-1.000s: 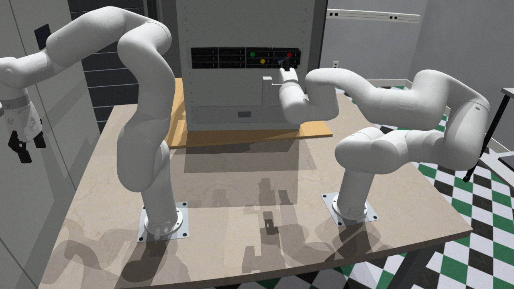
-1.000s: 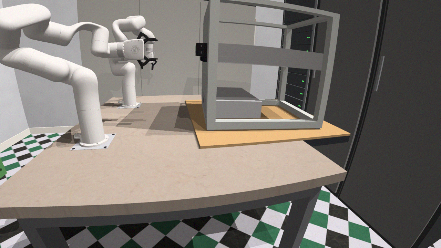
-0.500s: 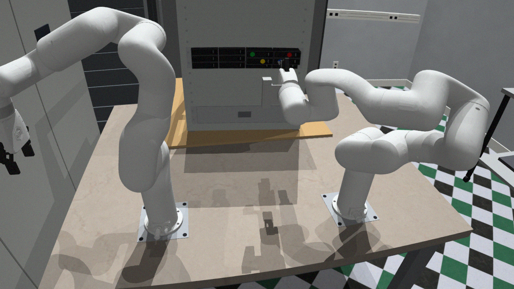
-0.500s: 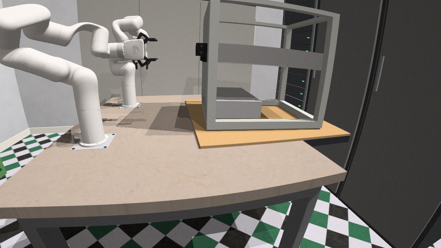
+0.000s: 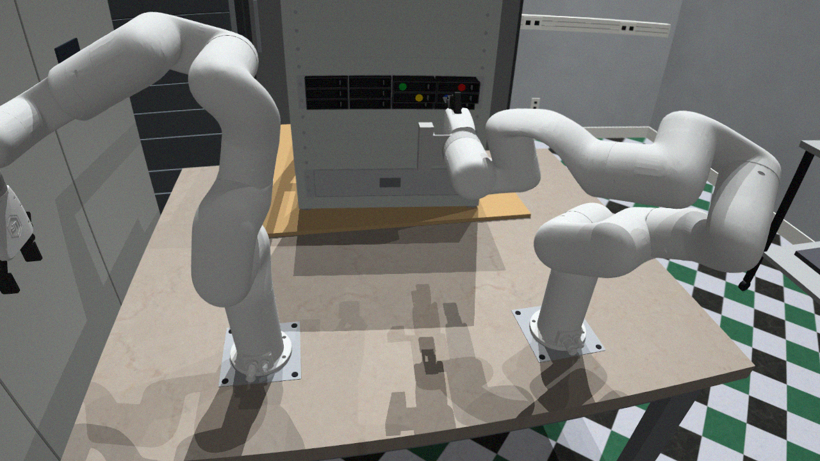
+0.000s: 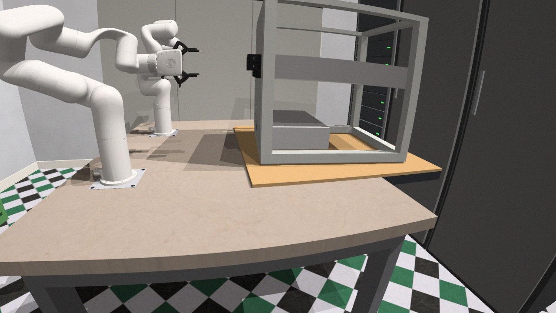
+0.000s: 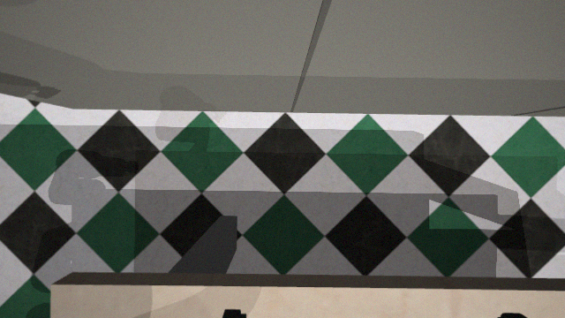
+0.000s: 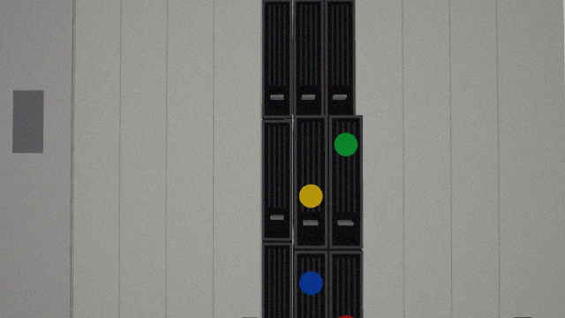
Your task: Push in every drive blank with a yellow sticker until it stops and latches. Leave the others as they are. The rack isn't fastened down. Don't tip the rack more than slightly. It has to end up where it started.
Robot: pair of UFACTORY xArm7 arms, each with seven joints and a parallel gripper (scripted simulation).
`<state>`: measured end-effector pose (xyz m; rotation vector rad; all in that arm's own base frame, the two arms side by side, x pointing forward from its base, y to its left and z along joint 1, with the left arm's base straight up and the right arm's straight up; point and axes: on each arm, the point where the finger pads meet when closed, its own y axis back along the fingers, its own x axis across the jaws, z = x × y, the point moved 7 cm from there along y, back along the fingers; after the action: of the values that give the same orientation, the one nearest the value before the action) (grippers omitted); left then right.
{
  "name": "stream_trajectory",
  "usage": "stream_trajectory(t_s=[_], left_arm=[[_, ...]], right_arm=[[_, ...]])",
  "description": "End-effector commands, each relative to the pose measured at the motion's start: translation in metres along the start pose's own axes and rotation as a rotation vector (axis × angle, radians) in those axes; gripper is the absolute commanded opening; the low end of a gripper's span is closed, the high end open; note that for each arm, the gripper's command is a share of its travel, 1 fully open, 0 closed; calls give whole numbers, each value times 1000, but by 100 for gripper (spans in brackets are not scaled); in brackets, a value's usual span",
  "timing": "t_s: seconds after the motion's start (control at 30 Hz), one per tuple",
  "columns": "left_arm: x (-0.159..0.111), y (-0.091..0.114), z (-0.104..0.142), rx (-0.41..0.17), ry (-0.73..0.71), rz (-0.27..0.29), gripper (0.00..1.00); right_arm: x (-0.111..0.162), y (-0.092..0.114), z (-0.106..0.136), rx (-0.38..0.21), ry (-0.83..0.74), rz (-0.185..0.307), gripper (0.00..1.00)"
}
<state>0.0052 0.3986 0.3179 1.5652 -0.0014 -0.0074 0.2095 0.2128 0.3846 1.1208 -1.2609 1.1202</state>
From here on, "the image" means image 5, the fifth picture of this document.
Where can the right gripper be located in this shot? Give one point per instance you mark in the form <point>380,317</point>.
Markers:
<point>457,119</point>

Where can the flat orange board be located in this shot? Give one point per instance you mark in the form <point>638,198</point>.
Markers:
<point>286,219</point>

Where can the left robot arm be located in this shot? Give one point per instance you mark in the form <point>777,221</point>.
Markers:
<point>227,233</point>

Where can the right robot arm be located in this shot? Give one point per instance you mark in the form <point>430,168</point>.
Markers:
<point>672,173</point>

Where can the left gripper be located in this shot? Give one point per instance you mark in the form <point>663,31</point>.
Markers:
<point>15,234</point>

